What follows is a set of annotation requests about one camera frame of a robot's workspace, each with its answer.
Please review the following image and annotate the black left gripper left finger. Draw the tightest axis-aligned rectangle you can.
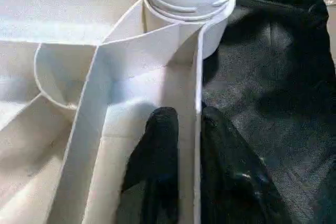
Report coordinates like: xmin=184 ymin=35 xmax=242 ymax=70
xmin=117 ymin=107 xmax=180 ymax=224

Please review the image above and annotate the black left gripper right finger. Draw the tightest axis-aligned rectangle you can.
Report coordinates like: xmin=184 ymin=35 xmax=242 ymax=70
xmin=199 ymin=106 xmax=295 ymax=224

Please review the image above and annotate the white plastic table top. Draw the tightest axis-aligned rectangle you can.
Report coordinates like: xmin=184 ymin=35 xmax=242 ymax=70
xmin=0 ymin=0 xmax=237 ymax=224

